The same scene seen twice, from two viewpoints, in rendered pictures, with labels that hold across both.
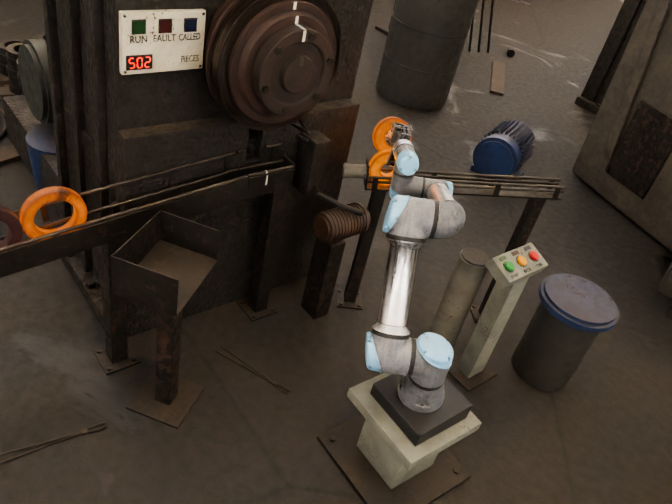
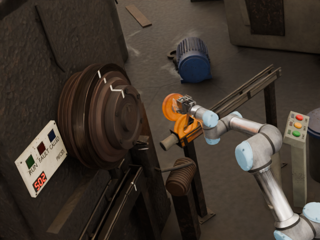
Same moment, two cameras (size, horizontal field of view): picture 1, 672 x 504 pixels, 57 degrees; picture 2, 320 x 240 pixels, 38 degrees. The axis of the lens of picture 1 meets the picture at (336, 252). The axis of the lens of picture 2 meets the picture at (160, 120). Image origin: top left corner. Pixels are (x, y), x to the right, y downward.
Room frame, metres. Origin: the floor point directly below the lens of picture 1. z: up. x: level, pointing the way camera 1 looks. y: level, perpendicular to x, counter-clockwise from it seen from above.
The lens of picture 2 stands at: (0.19, 0.60, 2.20)
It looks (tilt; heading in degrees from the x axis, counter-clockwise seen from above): 34 degrees down; 344
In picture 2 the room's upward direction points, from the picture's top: 13 degrees counter-clockwise
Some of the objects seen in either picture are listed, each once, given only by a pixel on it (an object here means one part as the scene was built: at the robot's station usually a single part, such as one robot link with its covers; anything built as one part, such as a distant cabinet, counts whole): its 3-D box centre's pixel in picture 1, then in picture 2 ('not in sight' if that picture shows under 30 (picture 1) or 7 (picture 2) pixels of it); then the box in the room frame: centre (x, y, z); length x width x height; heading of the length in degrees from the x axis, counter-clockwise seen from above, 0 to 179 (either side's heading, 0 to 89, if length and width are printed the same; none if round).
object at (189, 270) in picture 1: (165, 331); not in sight; (1.38, 0.47, 0.36); 0.26 x 0.20 x 0.72; 171
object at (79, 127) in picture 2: (277, 59); (105, 116); (1.93, 0.33, 1.11); 0.47 x 0.06 x 0.47; 136
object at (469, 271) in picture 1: (455, 305); (271, 173); (1.99, -0.53, 0.26); 0.12 x 0.12 x 0.52
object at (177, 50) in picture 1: (163, 41); (43, 157); (1.76, 0.64, 1.15); 0.26 x 0.02 x 0.18; 136
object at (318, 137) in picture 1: (310, 162); (143, 156); (2.11, 0.18, 0.68); 0.11 x 0.08 x 0.24; 46
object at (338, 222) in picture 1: (332, 261); (186, 201); (2.07, 0.00, 0.27); 0.22 x 0.13 x 0.53; 136
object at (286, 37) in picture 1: (294, 72); (125, 117); (1.86, 0.26, 1.11); 0.28 x 0.06 x 0.28; 136
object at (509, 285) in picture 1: (494, 318); (299, 165); (1.91, -0.67, 0.31); 0.24 x 0.16 x 0.62; 136
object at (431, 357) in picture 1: (429, 358); (315, 219); (1.38, -0.36, 0.53); 0.13 x 0.12 x 0.14; 95
